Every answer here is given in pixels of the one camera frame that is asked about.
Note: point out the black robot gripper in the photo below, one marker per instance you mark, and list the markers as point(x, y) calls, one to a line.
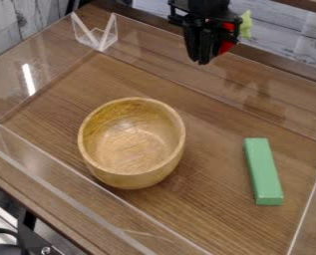
point(209, 12)

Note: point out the red toy fruit green leaves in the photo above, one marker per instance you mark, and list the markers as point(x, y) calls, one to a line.
point(234, 29)

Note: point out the round wooden bowl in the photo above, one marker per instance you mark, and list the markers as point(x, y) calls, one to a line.
point(130, 141)

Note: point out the green rectangular block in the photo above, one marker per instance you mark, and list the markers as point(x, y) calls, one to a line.
point(264, 175)

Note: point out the clear acrylic corner bracket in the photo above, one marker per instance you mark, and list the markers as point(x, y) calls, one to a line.
point(95, 38)

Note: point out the black table leg bracket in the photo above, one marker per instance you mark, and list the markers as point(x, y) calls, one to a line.
point(32, 244)

